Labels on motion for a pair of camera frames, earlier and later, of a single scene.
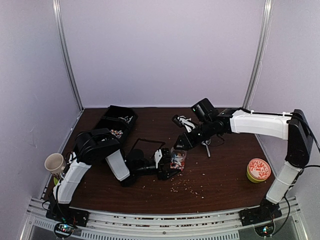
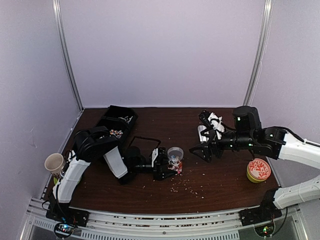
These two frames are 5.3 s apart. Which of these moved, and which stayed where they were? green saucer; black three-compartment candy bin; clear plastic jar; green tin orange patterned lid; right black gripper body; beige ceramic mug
Moved: right black gripper body; clear plastic jar
Stayed: beige ceramic mug; black three-compartment candy bin; green tin orange patterned lid; green saucer
